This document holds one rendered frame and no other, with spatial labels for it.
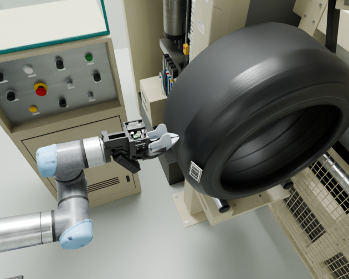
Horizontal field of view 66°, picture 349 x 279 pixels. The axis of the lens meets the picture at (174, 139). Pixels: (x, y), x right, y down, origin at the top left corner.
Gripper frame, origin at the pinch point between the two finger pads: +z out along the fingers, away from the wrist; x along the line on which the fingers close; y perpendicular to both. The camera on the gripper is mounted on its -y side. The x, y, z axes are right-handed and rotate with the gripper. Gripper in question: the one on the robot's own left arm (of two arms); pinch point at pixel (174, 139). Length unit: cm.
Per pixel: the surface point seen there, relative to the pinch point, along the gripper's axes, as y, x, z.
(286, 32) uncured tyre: 26.1, 6.2, 31.0
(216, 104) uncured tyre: 15.6, -4.7, 7.5
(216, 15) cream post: 23.1, 24.7, 20.4
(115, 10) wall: -74, 250, 33
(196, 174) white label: -3.4, -11.0, 2.9
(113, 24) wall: -90, 251, 30
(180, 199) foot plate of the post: -120, 39, 32
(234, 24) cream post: 19.7, 24.7, 27.4
